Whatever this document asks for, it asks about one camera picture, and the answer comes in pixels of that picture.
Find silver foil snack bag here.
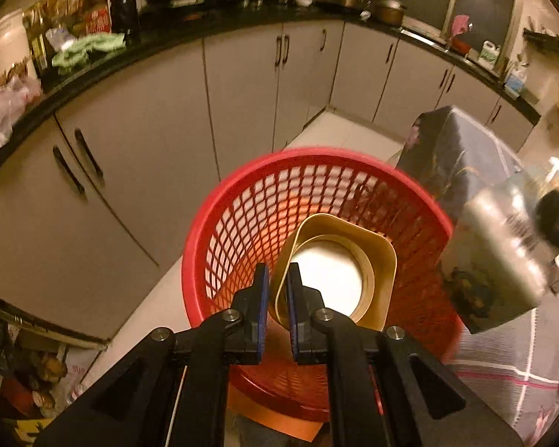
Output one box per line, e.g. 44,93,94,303
439,172,559,334

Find tan paper cup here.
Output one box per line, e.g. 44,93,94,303
268,213,398,331

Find lower kitchen cabinets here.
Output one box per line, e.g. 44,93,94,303
0,12,540,342

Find grey patterned tablecloth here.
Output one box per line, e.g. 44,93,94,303
398,106,559,446

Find orange stool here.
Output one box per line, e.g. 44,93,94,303
228,386,323,442

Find blue white carton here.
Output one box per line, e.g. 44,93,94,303
504,66,527,99

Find white detergent jug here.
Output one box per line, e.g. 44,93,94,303
478,41,501,71

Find red plastic mesh basket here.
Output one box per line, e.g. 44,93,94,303
181,148,462,423

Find pink cloth on tap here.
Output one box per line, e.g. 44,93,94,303
451,14,473,38

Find steel pot with lid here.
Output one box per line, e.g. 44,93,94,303
369,0,407,27

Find clear plastic bags pile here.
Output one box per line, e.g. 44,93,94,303
0,76,43,148

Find green cloth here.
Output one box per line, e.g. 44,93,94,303
51,32,126,75

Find dark soy sauce bottle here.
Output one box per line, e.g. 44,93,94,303
110,0,139,44

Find red label sauce bottle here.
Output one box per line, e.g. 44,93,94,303
80,0,111,34

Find white rice cooker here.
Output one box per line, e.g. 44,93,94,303
0,9,32,75

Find black wall shelf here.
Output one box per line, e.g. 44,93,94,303
523,28,559,54

